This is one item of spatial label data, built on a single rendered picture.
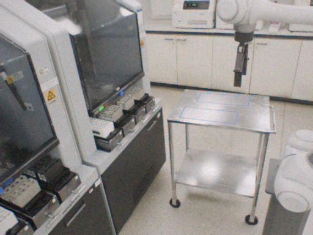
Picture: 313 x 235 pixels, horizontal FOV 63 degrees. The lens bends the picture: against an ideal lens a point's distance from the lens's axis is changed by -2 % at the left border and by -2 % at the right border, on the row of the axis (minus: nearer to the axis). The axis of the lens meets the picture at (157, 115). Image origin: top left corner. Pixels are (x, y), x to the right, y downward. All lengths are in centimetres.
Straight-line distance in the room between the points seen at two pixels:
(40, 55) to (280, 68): 286
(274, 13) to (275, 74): 262
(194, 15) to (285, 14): 264
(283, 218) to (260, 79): 231
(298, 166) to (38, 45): 112
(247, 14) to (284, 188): 64
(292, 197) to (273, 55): 253
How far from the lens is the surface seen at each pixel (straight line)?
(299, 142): 125
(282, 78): 353
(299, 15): 95
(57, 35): 125
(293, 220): 153
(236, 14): 88
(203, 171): 202
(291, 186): 108
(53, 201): 128
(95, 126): 155
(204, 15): 346
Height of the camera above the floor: 165
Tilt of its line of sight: 30 degrees down
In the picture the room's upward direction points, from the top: 5 degrees counter-clockwise
